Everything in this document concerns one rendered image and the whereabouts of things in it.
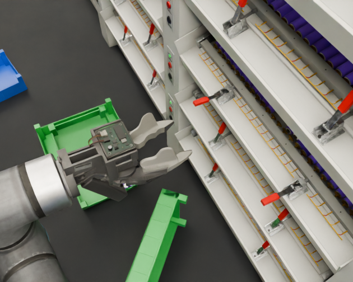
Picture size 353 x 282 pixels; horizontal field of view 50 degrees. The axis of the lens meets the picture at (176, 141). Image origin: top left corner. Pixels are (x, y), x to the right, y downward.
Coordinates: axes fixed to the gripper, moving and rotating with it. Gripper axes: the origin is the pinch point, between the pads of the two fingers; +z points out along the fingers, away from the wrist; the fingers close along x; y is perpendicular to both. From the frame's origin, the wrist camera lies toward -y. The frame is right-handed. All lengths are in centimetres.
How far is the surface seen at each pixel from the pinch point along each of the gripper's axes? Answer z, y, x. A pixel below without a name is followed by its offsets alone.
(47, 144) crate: -23, -65, 60
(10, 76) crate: -27, -66, 102
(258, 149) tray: 18.1, -10.2, -3.0
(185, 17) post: 17.5, 0.1, 30.3
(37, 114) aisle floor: -22, -66, 77
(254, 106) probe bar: 21.6, -6.5, 5.0
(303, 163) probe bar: 21.9, -6.4, -11.5
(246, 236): 20, -49, -9
